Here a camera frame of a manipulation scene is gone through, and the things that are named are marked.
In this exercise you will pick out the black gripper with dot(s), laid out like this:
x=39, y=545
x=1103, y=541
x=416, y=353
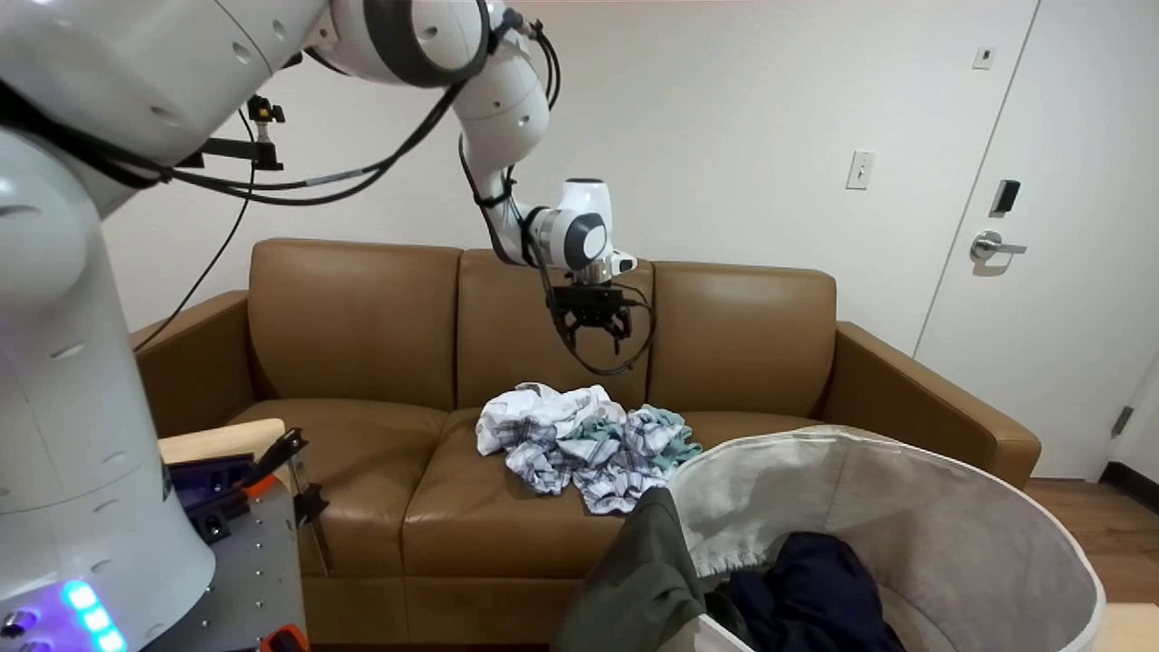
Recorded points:
x=592, y=311

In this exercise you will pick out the blue white plaid cloth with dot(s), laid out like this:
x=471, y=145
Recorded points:
x=627, y=466

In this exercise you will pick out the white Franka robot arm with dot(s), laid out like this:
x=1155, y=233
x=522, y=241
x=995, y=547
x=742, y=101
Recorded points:
x=75, y=421

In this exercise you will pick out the brown leather couch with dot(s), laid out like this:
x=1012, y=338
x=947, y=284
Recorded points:
x=364, y=329

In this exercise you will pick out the olive green cloth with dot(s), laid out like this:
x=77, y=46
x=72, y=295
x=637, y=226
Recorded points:
x=637, y=584

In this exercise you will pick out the dark navy cloth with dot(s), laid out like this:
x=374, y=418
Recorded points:
x=810, y=592

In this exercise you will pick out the white fabric laundry bag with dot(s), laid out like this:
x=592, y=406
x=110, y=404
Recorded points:
x=944, y=532

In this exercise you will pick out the small black clamp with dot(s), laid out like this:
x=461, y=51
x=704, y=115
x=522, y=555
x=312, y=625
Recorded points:
x=310, y=505

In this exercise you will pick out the black orange clamp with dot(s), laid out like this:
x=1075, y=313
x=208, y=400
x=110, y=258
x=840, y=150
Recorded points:
x=272, y=459

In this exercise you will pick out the black door card reader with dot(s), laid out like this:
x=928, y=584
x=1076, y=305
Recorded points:
x=1005, y=198

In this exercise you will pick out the small red object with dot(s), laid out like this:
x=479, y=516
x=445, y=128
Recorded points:
x=284, y=639

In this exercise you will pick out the white door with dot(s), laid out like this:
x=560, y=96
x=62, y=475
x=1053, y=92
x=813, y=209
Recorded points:
x=1075, y=349

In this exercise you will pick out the black door hinge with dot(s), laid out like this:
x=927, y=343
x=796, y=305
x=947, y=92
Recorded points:
x=1123, y=421

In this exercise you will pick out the beige rug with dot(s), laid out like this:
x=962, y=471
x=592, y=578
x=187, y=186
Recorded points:
x=1128, y=628

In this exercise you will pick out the white light switch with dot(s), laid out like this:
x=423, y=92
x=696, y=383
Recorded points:
x=859, y=172

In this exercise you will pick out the grey perforated base plate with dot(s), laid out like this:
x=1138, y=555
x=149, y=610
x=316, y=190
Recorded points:
x=247, y=582

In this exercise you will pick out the small white wall plate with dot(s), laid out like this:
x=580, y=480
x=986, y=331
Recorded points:
x=982, y=58

